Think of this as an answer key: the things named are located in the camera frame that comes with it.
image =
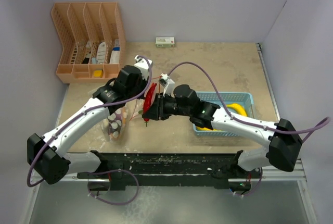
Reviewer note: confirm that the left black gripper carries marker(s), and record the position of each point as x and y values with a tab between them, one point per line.
143	82

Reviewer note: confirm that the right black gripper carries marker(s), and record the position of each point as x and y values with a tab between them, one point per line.
157	111

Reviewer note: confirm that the red chili pepper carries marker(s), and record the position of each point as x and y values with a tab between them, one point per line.
149	97
146	120

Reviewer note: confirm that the red zipper clear bag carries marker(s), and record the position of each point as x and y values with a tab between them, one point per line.
138	108

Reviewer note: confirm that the polka dot zip bag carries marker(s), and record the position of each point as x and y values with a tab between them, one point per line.
113	127

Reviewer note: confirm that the yellow banana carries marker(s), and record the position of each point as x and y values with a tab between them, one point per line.
237	108

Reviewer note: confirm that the yellow pepper piece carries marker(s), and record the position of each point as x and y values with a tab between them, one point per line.
204	129

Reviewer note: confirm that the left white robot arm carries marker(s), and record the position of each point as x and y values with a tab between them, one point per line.
48	154

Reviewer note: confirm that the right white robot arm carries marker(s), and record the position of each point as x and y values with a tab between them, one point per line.
280	145

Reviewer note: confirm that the blue white box in organizer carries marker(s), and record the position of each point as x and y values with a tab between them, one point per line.
115	53

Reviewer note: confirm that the yellow block in organizer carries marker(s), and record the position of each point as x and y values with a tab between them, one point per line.
98	73

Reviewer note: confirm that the white tube in organizer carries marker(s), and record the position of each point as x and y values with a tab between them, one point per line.
101	53

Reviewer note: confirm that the small green white box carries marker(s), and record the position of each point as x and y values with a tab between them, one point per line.
165	42

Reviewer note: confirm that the orange plastic desk organizer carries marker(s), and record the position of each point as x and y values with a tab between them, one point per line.
81	27

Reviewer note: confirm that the blue plastic basket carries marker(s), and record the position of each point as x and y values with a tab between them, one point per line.
241	103

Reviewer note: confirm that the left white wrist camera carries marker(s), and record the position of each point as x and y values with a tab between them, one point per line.
142	65

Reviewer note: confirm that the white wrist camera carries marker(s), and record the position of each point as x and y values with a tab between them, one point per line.
142	65
167	83

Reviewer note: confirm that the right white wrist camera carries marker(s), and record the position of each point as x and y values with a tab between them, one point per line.
167	83

